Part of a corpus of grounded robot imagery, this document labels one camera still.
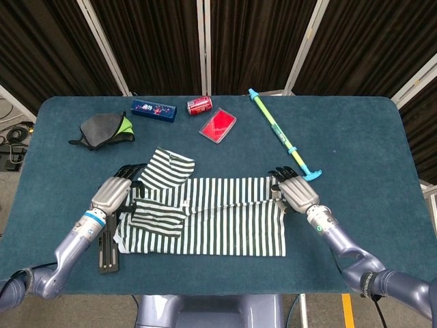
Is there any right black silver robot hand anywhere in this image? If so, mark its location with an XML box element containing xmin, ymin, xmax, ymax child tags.
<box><xmin>268</xmin><ymin>165</ymin><xmax>320</xmax><ymax>215</ymax></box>

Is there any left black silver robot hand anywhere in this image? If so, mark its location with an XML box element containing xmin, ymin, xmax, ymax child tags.
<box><xmin>89</xmin><ymin>163</ymin><xmax>147</xmax><ymax>215</ymax></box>

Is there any black white striped shirt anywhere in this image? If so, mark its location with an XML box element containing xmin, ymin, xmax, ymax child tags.
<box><xmin>113</xmin><ymin>146</ymin><xmax>287</xmax><ymax>257</ymax></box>

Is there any black folding laptop stand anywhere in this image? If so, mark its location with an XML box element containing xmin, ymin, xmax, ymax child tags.
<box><xmin>98</xmin><ymin>212</ymin><xmax>122</xmax><ymax>275</ymax></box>

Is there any teal yellow long stick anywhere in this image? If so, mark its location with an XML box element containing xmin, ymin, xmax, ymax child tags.
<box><xmin>248</xmin><ymin>87</ymin><xmax>324</xmax><ymax>182</ymax></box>

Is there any grey green folded cloth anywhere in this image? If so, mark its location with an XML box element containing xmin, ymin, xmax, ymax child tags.
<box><xmin>68</xmin><ymin>111</ymin><xmax>137</xmax><ymax>151</ymax></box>

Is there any long blue printed box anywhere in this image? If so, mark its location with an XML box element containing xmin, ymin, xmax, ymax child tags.
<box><xmin>130</xmin><ymin>98</ymin><xmax>178</xmax><ymax>123</ymax></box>

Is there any black floor device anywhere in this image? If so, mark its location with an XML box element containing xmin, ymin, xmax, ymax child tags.
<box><xmin>0</xmin><ymin>145</ymin><xmax>28</xmax><ymax>172</ymax></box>

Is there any red flat ink pad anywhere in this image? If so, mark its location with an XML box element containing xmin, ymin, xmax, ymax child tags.
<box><xmin>199</xmin><ymin>107</ymin><xmax>238</xmax><ymax>145</ymax></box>

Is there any white table leg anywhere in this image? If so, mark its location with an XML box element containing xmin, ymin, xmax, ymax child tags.
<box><xmin>299</xmin><ymin>293</ymin><xmax>309</xmax><ymax>328</ymax></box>

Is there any red soda can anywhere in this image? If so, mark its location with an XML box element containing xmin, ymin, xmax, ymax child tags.
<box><xmin>186</xmin><ymin>96</ymin><xmax>213</xmax><ymax>117</ymax></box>

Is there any dark pleated curtain panel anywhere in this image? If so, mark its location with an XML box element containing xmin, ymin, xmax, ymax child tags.
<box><xmin>399</xmin><ymin>85</ymin><xmax>437</xmax><ymax>185</ymax></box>
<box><xmin>90</xmin><ymin>0</ymin><xmax>206</xmax><ymax>96</ymax></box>
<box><xmin>0</xmin><ymin>0</ymin><xmax>124</xmax><ymax>115</ymax></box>
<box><xmin>293</xmin><ymin>0</ymin><xmax>437</xmax><ymax>100</ymax></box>
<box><xmin>210</xmin><ymin>0</ymin><xmax>320</xmax><ymax>96</ymax></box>

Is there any grey-blue robot torso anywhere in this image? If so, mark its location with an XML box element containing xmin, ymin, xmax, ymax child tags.
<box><xmin>135</xmin><ymin>294</ymin><xmax>284</xmax><ymax>328</ymax></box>

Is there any black floor cable bundle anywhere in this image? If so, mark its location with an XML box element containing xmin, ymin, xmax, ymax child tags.
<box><xmin>5</xmin><ymin>124</ymin><xmax>33</xmax><ymax>144</ymax></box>

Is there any teal floor cable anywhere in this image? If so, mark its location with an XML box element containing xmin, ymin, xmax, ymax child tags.
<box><xmin>285</xmin><ymin>294</ymin><xmax>303</xmax><ymax>328</ymax></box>

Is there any white partition base frame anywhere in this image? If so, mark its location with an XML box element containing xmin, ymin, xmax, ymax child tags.
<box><xmin>420</xmin><ymin>182</ymin><xmax>437</xmax><ymax>236</ymax></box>

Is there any white partition frame post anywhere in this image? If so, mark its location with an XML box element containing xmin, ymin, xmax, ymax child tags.
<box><xmin>196</xmin><ymin>0</ymin><xmax>212</xmax><ymax>96</ymax></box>
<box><xmin>391</xmin><ymin>63</ymin><xmax>437</xmax><ymax>110</ymax></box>
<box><xmin>76</xmin><ymin>0</ymin><xmax>132</xmax><ymax>96</ymax></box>
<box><xmin>0</xmin><ymin>83</ymin><xmax>38</xmax><ymax>122</ymax></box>
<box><xmin>283</xmin><ymin>0</ymin><xmax>328</xmax><ymax>96</ymax></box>

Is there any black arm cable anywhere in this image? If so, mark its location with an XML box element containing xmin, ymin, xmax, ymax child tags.
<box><xmin>371</xmin><ymin>293</ymin><xmax>387</xmax><ymax>328</ymax></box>

